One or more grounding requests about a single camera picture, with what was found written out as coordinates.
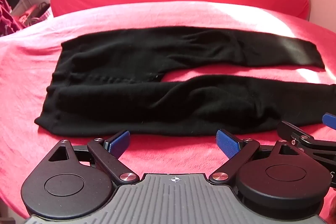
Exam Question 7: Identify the dark red patterned cloth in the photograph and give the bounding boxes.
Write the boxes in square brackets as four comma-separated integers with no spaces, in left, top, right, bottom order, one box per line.
[0,0,27,38]

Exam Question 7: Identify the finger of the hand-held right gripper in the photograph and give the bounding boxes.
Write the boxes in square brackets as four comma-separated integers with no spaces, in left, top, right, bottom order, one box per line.
[277,121,336,159]
[322,113,336,131]

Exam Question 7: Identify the black pants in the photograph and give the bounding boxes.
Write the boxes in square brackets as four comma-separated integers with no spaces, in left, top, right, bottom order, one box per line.
[34,26,336,136]

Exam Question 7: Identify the paper shopping bags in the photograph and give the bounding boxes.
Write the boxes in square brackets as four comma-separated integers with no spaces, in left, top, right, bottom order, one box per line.
[10,0,52,28]

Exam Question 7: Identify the pink fleece blanket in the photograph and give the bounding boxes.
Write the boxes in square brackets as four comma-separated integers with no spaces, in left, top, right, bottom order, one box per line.
[0,2,336,224]

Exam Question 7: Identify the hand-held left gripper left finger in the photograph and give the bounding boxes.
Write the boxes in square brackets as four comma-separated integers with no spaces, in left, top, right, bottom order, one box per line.
[49,130,140,185]

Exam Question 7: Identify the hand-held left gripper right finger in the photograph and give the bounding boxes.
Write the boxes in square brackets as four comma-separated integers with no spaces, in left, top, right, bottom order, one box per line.
[209,129,302,185]

